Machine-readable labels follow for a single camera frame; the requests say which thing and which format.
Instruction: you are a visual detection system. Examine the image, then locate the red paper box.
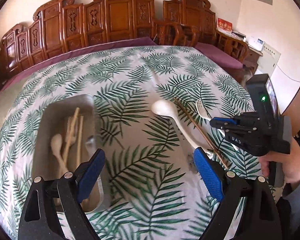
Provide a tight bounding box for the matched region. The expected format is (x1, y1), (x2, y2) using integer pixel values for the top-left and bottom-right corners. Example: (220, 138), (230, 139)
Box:
(217, 17), (233, 35)

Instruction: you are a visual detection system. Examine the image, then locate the white wall panel box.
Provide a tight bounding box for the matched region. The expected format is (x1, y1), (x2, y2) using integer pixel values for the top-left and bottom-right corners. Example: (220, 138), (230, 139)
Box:
(257, 43), (281, 76)

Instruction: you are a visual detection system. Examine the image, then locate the palm leaf print tablecloth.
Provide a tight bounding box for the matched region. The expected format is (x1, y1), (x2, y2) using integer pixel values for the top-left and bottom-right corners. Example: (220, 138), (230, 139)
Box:
(0, 45), (268, 240)

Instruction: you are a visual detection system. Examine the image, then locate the grey metal utensil tray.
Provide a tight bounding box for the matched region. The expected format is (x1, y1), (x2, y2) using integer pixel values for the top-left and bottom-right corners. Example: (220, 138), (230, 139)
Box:
(31, 93), (106, 213)

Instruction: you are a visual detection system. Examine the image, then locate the cream plastic fork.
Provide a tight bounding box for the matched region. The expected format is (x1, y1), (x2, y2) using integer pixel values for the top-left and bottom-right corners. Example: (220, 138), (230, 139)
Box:
(195, 100), (239, 151)

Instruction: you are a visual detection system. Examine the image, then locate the light bamboo chopstick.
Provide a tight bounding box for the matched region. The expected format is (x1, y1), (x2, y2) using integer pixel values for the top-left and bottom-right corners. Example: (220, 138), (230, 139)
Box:
(76, 115), (84, 167)
(63, 107), (80, 163)

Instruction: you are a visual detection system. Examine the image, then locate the person's right hand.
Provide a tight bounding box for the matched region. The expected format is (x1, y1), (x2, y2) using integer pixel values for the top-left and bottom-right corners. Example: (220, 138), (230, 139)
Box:
(258, 138), (300, 184)

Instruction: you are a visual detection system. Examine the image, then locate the small cream plastic spoon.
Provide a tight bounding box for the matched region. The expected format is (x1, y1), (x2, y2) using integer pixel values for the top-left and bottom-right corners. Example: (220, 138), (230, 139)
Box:
(50, 134), (68, 176)

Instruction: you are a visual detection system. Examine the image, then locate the dark brown wooden chopstick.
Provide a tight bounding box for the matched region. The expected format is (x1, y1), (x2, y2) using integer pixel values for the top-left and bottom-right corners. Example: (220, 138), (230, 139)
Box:
(174, 98), (228, 169)

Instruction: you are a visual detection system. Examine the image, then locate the cream plastic ladle spoon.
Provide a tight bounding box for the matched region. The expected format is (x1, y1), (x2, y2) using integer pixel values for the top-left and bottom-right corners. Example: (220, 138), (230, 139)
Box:
(151, 100), (199, 149)

